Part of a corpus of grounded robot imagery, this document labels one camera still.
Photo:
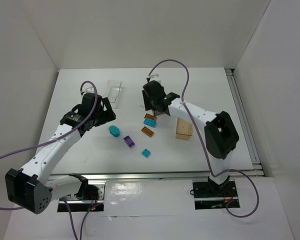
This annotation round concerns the clear plastic container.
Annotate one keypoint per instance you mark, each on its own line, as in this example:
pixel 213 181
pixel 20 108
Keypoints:
pixel 113 91

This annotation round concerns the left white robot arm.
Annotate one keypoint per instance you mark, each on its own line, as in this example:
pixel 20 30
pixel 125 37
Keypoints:
pixel 29 186

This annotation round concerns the teal long lego brick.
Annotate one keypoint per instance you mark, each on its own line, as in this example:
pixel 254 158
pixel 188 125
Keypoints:
pixel 149 122

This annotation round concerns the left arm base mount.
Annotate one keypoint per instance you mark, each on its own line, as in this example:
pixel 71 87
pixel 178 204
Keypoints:
pixel 93 199

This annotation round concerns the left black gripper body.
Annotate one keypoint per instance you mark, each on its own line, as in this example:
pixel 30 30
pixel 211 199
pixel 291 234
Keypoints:
pixel 107 110

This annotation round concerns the dark smoky plastic container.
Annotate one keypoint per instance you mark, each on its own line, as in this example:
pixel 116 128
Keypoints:
pixel 157 113

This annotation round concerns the orange translucent plastic container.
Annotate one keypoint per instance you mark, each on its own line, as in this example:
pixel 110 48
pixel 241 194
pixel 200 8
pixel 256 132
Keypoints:
pixel 184 130

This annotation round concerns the purple lego brick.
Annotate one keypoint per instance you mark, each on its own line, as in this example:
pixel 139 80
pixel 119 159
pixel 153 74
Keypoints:
pixel 130 143

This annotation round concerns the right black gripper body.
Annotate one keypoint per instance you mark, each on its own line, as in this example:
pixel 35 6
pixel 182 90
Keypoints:
pixel 154 106

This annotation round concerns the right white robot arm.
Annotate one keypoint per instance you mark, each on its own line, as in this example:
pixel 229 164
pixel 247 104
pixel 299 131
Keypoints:
pixel 220 135

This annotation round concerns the small teal lego brick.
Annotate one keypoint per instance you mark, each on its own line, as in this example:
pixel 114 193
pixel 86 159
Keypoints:
pixel 146 153

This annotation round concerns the orange flat lego plate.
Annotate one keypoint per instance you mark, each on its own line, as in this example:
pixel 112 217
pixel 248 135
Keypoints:
pixel 147 131

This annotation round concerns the aluminium front rail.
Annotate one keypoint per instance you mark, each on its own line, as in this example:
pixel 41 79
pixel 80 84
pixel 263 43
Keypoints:
pixel 147 176

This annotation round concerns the aluminium side rail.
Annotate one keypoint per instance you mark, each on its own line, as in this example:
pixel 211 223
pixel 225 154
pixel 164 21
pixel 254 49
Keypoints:
pixel 256 164

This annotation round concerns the teal oval lego piece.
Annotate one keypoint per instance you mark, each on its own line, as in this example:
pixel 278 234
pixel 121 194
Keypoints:
pixel 114 131

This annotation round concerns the orange lego brick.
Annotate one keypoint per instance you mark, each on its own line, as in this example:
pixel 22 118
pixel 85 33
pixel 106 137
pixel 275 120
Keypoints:
pixel 151 117

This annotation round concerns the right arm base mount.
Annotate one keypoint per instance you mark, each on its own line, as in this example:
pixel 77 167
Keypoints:
pixel 205 199

